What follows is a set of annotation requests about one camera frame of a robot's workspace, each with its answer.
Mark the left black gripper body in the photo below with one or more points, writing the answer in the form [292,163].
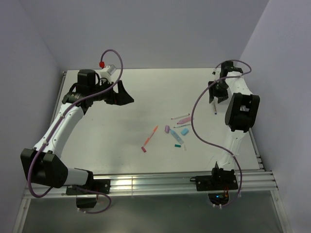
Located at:
[108,96]

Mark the grey blue-tip pen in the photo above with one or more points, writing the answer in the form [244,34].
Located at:
[214,108]

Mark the orange pen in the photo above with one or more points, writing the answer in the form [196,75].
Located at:
[148,139]

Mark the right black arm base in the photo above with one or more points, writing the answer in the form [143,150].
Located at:
[219,180]

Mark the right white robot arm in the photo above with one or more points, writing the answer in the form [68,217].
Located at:
[241,112]

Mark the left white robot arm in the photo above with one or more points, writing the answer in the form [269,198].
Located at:
[42,163]

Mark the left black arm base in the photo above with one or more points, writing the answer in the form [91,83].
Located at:
[99,187]

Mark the white thin pen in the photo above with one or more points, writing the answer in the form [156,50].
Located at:
[181,116]

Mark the teal thin pen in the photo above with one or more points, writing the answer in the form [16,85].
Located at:
[182,125]

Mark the pink highlighter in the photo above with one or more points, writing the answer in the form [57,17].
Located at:
[184,120]

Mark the light blue cap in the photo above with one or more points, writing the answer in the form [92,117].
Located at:
[185,131]

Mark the purple marker cap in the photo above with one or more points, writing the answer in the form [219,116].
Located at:
[167,129]

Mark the light blue highlighter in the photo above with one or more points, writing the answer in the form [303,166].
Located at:
[177,137]

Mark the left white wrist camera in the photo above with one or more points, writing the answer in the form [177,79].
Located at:
[106,72]

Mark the aluminium rail frame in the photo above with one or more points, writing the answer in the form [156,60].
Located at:
[151,191]

